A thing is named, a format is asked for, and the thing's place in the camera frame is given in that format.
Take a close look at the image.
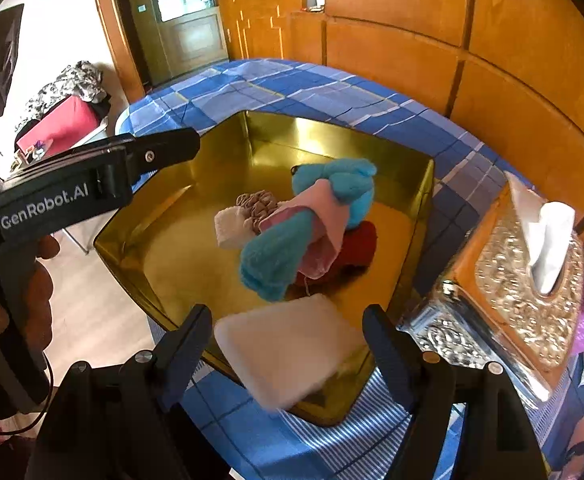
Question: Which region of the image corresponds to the red cloth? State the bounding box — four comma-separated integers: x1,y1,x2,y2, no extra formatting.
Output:
293,221,377,292

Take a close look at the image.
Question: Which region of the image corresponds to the person left hand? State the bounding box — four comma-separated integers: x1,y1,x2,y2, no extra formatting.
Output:
0,235,60,402

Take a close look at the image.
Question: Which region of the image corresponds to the wooden glass door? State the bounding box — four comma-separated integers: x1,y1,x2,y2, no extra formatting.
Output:
117,0,228,88

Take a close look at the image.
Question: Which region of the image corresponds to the blue plaid tablecloth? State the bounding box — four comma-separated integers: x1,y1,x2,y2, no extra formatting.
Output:
116,57,584,480

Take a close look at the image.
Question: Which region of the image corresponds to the orange wooden wardrobe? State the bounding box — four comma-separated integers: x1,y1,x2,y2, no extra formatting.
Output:
218,0,584,236

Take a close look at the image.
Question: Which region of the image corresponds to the white foam sponge block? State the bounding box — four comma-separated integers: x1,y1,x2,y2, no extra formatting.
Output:
214,294,363,412

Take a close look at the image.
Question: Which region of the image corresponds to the pink bag on floor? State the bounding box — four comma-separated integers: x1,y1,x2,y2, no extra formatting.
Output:
14,96,110,155

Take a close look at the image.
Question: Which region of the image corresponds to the blue and pink plush towel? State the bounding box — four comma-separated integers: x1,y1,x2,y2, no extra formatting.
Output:
239,158,377,301

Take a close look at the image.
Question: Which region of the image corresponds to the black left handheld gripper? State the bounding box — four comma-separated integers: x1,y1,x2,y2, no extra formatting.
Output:
0,128,201,419

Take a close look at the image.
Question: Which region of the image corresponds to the gold metal tray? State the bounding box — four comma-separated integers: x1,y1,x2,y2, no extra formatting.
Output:
93,109,436,428

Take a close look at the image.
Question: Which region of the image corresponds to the silver ornate tissue box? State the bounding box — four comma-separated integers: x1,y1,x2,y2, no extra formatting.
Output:
401,174,584,410

